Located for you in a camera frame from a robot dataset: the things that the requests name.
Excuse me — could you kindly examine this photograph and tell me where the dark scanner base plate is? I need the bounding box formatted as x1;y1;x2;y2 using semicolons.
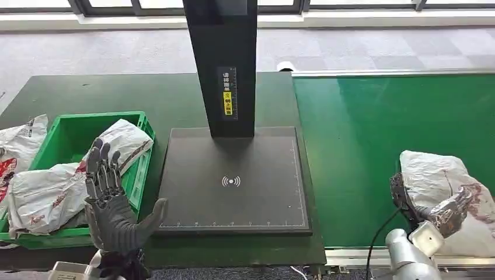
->
154;127;313;237

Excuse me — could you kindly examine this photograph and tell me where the white parcel bag dark-red print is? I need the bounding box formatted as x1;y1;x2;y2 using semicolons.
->
398;149;495;259

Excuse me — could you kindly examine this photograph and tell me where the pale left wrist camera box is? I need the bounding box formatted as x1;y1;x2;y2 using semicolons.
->
48;261;102;280

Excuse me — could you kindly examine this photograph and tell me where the small white floor fixture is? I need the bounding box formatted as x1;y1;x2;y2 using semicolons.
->
276;60;297;74

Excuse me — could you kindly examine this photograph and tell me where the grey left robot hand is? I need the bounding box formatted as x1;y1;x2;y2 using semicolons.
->
83;138;169;256

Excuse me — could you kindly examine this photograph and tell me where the black cable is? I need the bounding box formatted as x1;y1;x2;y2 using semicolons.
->
365;206;404;280

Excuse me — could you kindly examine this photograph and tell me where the black scanner post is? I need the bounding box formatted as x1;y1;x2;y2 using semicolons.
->
182;0;259;139

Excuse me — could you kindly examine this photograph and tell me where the thin white cable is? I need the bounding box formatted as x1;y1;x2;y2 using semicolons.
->
290;265;309;280

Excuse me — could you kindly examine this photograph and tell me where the green plastic crate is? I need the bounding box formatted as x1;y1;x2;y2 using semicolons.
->
0;111;156;250

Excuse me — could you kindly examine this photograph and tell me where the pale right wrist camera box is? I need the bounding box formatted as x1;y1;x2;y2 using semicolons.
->
407;220;446;258

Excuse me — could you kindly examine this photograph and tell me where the printed label on post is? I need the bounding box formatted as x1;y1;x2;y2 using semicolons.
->
216;66;239;122

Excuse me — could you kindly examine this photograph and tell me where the white parcel bag brown stripe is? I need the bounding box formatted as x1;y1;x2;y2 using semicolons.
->
79;118;155;176

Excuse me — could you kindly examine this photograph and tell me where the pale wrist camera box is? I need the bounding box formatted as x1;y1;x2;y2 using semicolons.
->
48;261;102;280
407;220;446;258

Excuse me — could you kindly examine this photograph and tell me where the large crumpled white parcel bag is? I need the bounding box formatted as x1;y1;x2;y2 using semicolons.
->
8;162;98;239

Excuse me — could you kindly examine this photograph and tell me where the green conveyor belt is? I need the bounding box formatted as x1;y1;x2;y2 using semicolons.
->
292;73;495;249

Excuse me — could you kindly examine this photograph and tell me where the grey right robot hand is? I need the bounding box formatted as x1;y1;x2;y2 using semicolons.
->
389;173;475;239

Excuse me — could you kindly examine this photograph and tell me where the white parcel bag red print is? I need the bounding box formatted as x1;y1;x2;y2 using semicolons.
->
0;114;50;218

